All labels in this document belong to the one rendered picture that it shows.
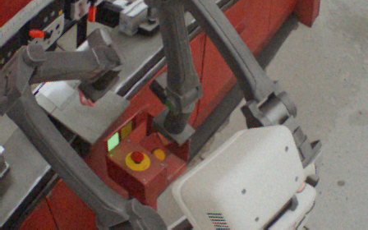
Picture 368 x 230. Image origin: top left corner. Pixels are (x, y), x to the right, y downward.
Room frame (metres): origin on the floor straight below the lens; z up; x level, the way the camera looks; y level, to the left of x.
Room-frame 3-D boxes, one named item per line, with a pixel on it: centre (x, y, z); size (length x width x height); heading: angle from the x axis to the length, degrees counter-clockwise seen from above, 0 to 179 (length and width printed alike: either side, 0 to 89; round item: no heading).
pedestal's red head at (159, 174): (1.10, 0.10, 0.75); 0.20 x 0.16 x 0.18; 144
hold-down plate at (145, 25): (1.63, 0.08, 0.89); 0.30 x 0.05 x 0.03; 151
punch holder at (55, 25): (1.11, 0.43, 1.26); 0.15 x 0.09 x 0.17; 151
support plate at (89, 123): (1.06, 0.29, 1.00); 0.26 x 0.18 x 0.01; 61
